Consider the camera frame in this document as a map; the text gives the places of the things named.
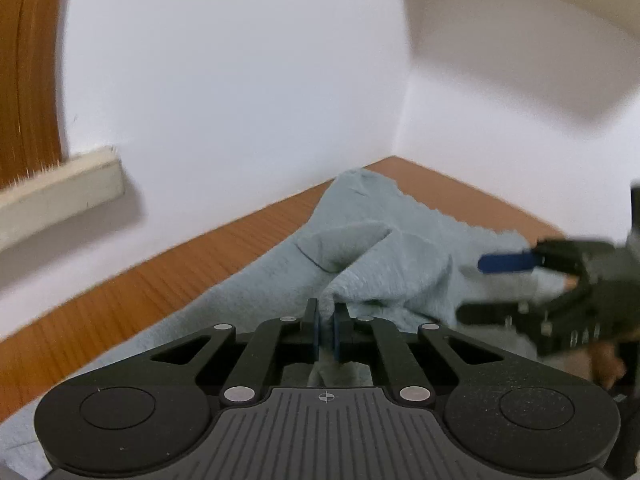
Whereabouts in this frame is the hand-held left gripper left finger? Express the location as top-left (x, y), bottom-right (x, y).
top-left (150, 298), bottom-right (323, 407)

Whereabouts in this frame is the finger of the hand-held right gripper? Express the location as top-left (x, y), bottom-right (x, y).
top-left (456, 280), bottom-right (598, 343)
top-left (478, 238), bottom-right (617, 282)

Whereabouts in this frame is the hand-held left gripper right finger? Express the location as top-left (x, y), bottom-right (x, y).
top-left (331, 302), bottom-right (506, 407)

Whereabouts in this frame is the grey sweatshirt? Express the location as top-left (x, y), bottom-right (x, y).
top-left (0, 167), bottom-right (596, 476)

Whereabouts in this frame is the person's right hand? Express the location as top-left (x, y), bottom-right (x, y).
top-left (587, 340), bottom-right (627, 390)

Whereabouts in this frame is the beige window sill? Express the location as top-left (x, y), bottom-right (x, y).
top-left (0, 146), bottom-right (125, 252)

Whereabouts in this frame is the white wall shelf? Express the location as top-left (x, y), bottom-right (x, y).
top-left (397, 0), bottom-right (640, 126)

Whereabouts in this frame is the wooden window frame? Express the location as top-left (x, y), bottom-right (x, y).
top-left (0, 0), bottom-right (71, 192)

